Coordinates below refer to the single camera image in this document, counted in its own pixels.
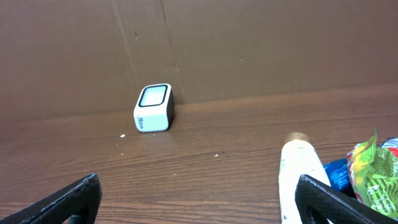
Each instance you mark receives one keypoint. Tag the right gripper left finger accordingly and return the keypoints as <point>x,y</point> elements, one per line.
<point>76,203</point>

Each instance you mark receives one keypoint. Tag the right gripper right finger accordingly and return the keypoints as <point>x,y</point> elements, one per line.
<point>319,203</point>

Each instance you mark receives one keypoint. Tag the blue snack packet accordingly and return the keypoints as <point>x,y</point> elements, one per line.
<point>337,175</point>

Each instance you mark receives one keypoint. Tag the white tube gold cap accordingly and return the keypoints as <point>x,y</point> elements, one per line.
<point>298,157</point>

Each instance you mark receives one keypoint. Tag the green snack packet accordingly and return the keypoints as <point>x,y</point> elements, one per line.
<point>372,172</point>

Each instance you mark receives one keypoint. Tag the white barcode scanner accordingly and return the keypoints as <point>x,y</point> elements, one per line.
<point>155,108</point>

